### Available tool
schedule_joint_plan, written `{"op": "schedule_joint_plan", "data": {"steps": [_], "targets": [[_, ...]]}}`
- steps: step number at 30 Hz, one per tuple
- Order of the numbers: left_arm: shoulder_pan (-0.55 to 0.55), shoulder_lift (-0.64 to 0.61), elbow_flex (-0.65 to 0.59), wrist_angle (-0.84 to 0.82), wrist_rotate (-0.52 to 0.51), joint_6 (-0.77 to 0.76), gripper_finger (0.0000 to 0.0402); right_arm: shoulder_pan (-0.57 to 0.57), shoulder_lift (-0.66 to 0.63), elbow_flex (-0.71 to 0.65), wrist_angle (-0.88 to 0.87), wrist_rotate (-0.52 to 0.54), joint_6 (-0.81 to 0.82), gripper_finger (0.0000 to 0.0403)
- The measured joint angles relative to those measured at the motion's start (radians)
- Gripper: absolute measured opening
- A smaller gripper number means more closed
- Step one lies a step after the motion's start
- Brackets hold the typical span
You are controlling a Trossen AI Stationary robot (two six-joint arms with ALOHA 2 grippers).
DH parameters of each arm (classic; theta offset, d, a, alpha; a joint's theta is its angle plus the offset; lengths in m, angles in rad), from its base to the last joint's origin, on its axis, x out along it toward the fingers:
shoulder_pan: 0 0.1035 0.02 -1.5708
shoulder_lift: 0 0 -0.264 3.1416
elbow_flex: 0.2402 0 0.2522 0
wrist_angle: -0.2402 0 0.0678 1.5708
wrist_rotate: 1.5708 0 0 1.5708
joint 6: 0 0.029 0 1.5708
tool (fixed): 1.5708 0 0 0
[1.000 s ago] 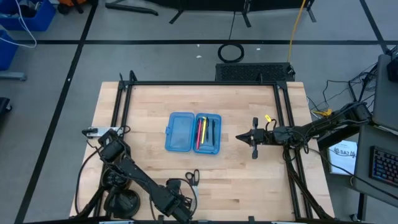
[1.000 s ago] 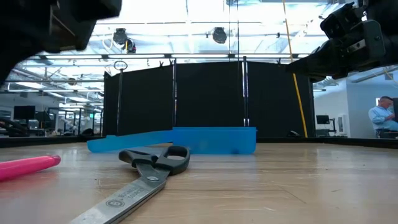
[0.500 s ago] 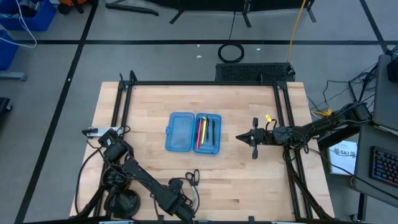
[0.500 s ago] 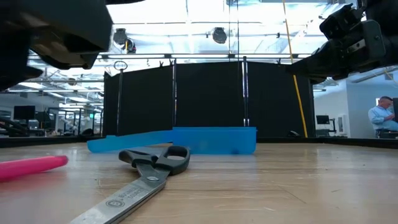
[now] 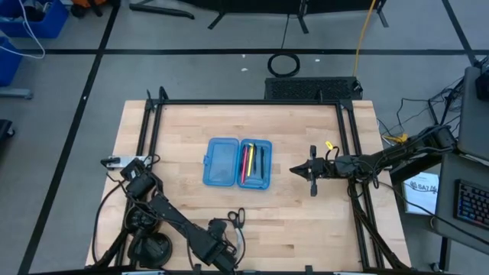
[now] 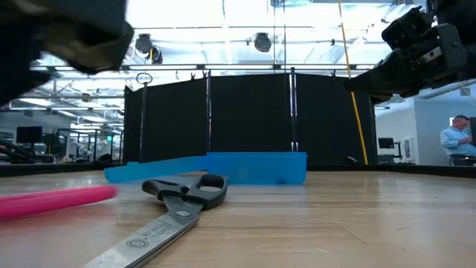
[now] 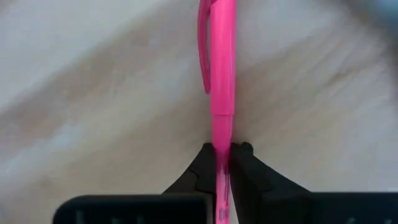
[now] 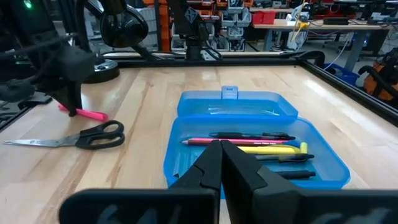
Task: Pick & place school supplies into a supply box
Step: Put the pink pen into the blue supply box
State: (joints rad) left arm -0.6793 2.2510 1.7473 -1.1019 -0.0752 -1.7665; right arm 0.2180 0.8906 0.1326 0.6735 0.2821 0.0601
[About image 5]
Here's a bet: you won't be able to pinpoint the black power cable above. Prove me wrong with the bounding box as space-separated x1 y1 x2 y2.
91 179 129 264
343 177 489 240

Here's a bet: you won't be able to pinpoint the pink pen with yellow tip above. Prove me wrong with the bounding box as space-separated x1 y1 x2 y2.
240 144 248 185

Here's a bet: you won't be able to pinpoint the blue plastic supply box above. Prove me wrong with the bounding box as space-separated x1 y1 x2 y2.
202 137 274 190

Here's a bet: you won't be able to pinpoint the black camera stand base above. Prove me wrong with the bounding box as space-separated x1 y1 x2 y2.
127 231 173 269

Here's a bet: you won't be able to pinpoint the black keyboard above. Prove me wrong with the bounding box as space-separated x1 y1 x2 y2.
453 179 489 232

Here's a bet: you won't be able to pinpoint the black-handled scissors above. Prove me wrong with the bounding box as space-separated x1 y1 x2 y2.
227 208 247 249

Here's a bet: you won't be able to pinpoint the black object on floor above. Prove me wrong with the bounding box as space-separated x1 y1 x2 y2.
0 118 16 139

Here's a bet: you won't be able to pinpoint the black perforated computer case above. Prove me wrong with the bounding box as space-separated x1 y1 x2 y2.
264 76 364 102

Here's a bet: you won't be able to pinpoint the black floor bar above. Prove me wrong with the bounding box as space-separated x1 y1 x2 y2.
128 2 196 20

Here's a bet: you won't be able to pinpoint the grey table foot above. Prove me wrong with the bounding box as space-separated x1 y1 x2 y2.
0 87 34 100

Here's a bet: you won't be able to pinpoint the grey side desk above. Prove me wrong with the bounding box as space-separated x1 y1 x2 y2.
431 66 489 272

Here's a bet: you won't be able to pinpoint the white printed paper sheet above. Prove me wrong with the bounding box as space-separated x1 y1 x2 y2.
403 171 440 217

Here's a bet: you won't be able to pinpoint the orange and black vacuum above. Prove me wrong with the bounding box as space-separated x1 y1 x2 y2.
70 0 115 18

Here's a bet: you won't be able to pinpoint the black divider panel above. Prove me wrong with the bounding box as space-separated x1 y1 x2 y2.
179 0 390 35

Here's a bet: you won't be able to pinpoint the white cable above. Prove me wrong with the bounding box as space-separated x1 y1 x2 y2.
0 0 46 60

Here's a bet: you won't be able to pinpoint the black coiled cable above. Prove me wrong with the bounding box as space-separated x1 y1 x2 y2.
266 13 302 79

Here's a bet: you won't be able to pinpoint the black cable tangle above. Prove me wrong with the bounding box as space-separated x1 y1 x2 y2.
376 57 489 154

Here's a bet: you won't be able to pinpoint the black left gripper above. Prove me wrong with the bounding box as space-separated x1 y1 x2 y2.
190 218 241 274

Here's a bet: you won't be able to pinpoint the yellow floor cable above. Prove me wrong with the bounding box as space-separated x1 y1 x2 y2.
353 0 379 77

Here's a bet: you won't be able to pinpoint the large blue storage bin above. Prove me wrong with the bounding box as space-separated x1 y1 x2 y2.
0 0 70 39

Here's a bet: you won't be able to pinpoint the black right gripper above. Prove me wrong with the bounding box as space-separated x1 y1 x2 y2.
289 144 348 198

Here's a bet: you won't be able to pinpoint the yellow connector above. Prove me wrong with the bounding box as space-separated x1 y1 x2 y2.
383 133 409 146

